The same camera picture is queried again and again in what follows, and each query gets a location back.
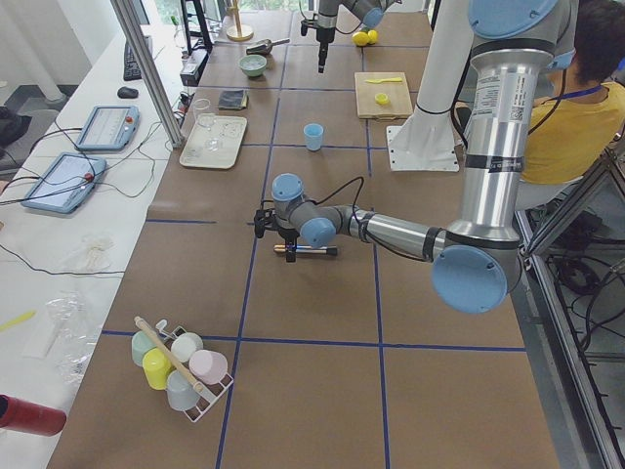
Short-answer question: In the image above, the teach pendant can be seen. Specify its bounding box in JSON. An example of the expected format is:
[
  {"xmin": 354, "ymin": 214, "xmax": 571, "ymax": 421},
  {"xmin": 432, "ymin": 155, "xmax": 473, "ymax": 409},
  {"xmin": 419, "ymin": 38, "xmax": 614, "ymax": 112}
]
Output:
[
  {"xmin": 75, "ymin": 106, "xmax": 140, "ymax": 151},
  {"xmin": 21, "ymin": 152, "xmax": 107, "ymax": 214}
]

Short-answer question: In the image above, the steel muddler black tip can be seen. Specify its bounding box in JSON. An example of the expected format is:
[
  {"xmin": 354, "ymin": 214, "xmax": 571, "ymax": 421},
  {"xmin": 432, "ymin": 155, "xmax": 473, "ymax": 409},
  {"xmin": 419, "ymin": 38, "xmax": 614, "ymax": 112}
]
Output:
[{"xmin": 273, "ymin": 244, "xmax": 338, "ymax": 257}]

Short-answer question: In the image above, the person in yellow shirt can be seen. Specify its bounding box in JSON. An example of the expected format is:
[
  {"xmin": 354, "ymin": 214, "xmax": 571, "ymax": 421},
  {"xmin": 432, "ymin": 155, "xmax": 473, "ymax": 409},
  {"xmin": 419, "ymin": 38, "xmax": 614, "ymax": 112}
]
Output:
[{"xmin": 515, "ymin": 0, "xmax": 625, "ymax": 206}]

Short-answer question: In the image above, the green plastic cup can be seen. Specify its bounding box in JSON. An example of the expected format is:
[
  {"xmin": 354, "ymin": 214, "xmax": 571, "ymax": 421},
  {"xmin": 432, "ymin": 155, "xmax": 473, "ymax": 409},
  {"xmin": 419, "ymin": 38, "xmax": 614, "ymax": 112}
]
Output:
[{"xmin": 131, "ymin": 330, "xmax": 155, "ymax": 366}]

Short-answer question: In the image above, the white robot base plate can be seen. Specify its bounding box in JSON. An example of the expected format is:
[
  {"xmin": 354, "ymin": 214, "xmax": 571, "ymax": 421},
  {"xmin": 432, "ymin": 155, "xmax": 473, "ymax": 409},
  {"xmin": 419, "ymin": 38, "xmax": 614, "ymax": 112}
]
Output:
[{"xmin": 386, "ymin": 124, "xmax": 459, "ymax": 172}]

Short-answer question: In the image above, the yellow lemon left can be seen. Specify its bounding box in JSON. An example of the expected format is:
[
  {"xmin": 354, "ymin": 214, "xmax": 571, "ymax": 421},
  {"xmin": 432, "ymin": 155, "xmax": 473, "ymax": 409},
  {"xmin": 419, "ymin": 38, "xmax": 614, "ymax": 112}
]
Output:
[{"xmin": 352, "ymin": 30, "xmax": 370, "ymax": 47}]

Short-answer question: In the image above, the aluminium frame post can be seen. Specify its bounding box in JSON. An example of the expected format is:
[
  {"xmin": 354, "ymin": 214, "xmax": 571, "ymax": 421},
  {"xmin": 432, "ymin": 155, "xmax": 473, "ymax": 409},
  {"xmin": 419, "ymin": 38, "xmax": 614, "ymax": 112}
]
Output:
[{"xmin": 110, "ymin": 0, "xmax": 185, "ymax": 149}]

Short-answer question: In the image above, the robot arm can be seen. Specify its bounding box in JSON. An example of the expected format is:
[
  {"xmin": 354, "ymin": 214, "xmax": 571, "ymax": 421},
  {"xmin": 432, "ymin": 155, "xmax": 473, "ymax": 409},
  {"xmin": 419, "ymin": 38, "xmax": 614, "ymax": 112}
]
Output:
[
  {"xmin": 254, "ymin": 1, "xmax": 578, "ymax": 314},
  {"xmin": 301, "ymin": 0, "xmax": 396, "ymax": 73}
]

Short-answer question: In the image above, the red bottle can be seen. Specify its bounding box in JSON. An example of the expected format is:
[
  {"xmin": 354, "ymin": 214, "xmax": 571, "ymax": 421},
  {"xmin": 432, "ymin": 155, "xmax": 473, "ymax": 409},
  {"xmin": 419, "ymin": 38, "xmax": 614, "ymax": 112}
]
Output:
[{"xmin": 1, "ymin": 395, "xmax": 66, "ymax": 436}]

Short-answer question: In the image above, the white wire cup rack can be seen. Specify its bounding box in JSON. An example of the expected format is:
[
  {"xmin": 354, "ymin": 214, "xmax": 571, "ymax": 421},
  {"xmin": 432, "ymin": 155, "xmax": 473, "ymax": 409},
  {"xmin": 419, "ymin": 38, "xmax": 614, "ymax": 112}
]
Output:
[{"xmin": 131, "ymin": 317, "xmax": 233, "ymax": 423}]

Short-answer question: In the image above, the white plastic cup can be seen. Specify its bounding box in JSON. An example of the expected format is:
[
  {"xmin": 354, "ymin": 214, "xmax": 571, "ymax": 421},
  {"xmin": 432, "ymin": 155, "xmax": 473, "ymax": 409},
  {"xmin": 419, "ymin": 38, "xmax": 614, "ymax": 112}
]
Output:
[{"xmin": 171, "ymin": 332, "xmax": 203, "ymax": 363}]

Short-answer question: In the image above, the yellow lemon upper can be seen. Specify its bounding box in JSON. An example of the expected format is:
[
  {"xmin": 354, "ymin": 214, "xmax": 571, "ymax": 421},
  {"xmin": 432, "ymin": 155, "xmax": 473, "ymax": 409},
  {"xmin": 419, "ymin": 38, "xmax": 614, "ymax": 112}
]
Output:
[{"xmin": 367, "ymin": 29, "xmax": 378, "ymax": 45}]

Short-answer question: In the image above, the wooden cup tree stand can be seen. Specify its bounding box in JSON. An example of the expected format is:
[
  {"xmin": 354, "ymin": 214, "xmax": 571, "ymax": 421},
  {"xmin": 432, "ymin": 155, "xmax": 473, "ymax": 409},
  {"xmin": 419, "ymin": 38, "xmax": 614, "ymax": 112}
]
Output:
[{"xmin": 226, "ymin": 0, "xmax": 254, "ymax": 42}]

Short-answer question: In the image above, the yellow plastic cup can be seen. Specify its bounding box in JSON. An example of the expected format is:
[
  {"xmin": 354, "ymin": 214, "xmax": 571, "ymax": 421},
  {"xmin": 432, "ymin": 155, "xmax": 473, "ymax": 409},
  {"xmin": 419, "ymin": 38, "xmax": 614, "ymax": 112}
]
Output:
[{"xmin": 142, "ymin": 348, "xmax": 174, "ymax": 391}]

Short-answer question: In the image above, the green bowl of ice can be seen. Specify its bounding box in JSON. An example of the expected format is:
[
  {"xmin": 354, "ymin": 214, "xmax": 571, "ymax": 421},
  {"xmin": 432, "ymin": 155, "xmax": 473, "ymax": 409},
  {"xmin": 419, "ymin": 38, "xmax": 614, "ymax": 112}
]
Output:
[{"xmin": 238, "ymin": 54, "xmax": 268, "ymax": 78}]

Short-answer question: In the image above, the yellow plastic knife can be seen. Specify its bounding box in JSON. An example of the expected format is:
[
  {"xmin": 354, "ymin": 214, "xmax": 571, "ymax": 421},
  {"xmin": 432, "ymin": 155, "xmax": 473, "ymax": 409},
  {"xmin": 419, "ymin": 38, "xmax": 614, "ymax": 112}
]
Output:
[{"xmin": 364, "ymin": 76, "xmax": 403, "ymax": 84}]

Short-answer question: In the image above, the teach pendant near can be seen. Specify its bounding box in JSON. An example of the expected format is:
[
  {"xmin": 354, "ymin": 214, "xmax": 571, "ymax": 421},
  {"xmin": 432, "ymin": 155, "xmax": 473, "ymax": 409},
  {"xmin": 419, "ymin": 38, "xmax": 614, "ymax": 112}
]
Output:
[{"xmin": 21, "ymin": 152, "xmax": 107, "ymax": 214}]

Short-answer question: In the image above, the bamboo cutting board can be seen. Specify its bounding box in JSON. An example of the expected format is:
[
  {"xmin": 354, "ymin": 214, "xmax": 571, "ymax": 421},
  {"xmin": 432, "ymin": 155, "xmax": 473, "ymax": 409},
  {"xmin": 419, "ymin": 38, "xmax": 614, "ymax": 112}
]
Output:
[{"xmin": 354, "ymin": 71, "xmax": 413, "ymax": 120}]

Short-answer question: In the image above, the grey blue plastic cup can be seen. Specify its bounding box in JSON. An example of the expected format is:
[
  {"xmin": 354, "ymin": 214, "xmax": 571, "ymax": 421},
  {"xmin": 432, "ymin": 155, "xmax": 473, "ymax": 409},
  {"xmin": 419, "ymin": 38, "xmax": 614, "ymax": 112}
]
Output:
[{"xmin": 166, "ymin": 370, "xmax": 200, "ymax": 411}]

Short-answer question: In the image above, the cream bear serving tray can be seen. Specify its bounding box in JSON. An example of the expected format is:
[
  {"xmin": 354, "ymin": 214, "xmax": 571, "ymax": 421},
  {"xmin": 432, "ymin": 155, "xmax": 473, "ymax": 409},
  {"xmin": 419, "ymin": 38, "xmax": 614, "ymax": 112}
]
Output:
[{"xmin": 179, "ymin": 113, "xmax": 247, "ymax": 170}]

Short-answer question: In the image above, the clear wine glass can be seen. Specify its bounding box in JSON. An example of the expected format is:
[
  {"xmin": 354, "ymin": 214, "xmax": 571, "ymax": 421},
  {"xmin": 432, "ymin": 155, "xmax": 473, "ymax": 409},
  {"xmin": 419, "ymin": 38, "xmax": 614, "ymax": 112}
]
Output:
[{"xmin": 191, "ymin": 99, "xmax": 220, "ymax": 151}]

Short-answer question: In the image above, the teach pendant far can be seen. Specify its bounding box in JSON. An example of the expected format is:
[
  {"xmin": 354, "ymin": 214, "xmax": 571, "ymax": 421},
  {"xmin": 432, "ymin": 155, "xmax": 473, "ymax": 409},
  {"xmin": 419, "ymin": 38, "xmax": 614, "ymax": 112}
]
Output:
[{"xmin": 75, "ymin": 106, "xmax": 140, "ymax": 151}]

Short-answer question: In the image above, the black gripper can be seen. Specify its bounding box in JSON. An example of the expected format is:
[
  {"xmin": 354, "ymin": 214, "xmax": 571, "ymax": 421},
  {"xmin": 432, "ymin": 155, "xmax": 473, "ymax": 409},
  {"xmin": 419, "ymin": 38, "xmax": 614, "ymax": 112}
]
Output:
[
  {"xmin": 253, "ymin": 208, "xmax": 299, "ymax": 263},
  {"xmin": 301, "ymin": 14, "xmax": 336, "ymax": 73}
]

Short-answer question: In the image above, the steel ice scoop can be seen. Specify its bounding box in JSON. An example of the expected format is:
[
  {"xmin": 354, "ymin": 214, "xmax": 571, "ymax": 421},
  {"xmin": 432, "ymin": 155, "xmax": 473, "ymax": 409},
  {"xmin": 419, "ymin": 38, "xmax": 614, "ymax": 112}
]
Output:
[{"xmin": 245, "ymin": 38, "xmax": 291, "ymax": 56}]

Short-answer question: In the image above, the grey folded cloth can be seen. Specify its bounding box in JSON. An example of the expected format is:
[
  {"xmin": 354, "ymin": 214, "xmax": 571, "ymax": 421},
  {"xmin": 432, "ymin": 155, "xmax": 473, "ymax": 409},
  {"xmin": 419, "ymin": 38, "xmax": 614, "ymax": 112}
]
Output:
[{"xmin": 218, "ymin": 89, "xmax": 248, "ymax": 110}]

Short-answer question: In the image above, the yellow lemon slice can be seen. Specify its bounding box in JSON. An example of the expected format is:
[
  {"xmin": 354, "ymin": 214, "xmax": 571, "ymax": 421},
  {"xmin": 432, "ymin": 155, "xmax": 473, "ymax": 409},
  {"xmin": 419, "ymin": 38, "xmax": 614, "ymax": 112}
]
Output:
[{"xmin": 374, "ymin": 93, "xmax": 391, "ymax": 106}]

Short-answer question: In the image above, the pink plastic cup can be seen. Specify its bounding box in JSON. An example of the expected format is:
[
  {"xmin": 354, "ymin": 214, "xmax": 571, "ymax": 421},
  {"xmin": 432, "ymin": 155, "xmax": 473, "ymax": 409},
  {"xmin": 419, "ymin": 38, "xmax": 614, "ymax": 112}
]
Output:
[{"xmin": 188, "ymin": 350, "xmax": 229, "ymax": 385}]

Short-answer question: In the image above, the black computer mouse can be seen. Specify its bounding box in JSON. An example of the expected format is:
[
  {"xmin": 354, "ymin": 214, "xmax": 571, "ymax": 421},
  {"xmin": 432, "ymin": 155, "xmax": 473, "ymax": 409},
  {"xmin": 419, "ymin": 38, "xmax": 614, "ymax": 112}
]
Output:
[{"xmin": 117, "ymin": 86, "xmax": 139, "ymax": 100}]

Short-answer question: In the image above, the light blue plastic cup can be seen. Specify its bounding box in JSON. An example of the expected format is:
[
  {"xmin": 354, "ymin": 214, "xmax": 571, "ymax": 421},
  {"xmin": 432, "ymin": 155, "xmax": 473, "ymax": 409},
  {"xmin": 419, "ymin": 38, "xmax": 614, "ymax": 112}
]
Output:
[{"xmin": 303, "ymin": 123, "xmax": 324, "ymax": 151}]

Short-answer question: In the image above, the black keyboard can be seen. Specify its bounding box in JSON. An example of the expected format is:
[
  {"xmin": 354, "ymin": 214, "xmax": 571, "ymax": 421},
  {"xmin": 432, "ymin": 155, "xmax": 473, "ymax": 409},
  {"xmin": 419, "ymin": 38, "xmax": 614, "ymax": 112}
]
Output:
[{"xmin": 123, "ymin": 42, "xmax": 142, "ymax": 81}]

